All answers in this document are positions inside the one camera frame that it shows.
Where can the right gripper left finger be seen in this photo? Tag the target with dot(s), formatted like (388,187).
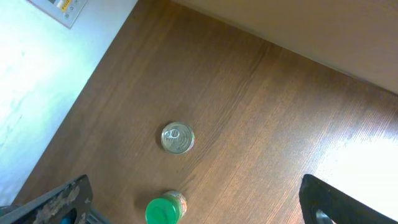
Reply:
(68,203)

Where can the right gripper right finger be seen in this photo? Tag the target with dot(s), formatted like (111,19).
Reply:
(322,203)

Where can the green lid glass jar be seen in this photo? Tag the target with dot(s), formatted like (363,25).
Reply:
(169,208)

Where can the silver pull-tab tin can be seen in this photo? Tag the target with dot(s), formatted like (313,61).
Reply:
(177,138)

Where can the grey plastic shopping basket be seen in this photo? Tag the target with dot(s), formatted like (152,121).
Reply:
(94,217)

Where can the grey wall control panel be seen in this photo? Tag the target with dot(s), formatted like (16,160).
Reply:
(63,11)

